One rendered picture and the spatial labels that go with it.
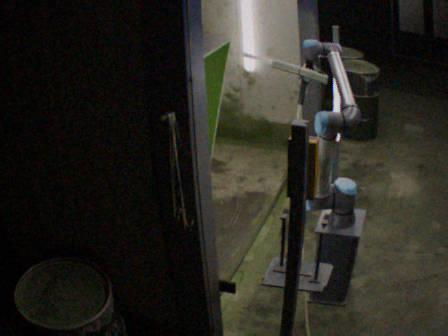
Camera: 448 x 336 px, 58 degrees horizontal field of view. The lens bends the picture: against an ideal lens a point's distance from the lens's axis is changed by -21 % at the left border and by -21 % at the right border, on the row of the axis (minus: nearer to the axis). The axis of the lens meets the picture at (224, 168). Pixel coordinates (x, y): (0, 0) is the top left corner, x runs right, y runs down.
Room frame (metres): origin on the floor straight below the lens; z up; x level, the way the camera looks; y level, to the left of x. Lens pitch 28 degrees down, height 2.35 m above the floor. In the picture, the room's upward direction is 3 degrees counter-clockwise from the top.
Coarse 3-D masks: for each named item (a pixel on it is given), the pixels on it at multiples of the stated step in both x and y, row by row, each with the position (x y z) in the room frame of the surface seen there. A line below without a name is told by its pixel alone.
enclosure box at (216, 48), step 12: (204, 36) 3.13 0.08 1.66; (216, 36) 3.16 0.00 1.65; (204, 48) 2.85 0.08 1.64; (216, 48) 2.91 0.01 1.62; (228, 48) 3.18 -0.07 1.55; (204, 60) 3.26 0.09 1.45; (216, 60) 3.22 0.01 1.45; (216, 72) 3.23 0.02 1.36; (216, 84) 3.23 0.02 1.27; (216, 96) 3.23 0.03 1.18; (216, 108) 3.23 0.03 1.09; (216, 120) 3.21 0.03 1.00
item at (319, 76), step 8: (240, 56) 2.53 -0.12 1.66; (248, 56) 2.52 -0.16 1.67; (256, 56) 2.51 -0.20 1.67; (272, 64) 2.46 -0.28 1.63; (280, 64) 2.45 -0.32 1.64; (288, 64) 2.44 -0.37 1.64; (296, 72) 2.41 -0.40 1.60; (304, 72) 2.40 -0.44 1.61; (312, 72) 2.39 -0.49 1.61; (320, 72) 2.39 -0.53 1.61; (304, 80) 2.41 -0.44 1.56; (320, 80) 2.37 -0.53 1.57; (304, 88) 2.41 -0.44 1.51; (304, 96) 2.41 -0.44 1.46
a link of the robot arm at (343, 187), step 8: (336, 184) 2.41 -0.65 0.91; (344, 184) 2.41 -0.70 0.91; (352, 184) 2.41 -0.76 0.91; (336, 192) 2.38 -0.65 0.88; (344, 192) 2.35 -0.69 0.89; (352, 192) 2.36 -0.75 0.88; (336, 200) 2.35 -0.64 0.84; (344, 200) 2.35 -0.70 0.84; (352, 200) 2.36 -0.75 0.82; (336, 208) 2.37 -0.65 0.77; (344, 208) 2.35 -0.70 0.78; (352, 208) 2.37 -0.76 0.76
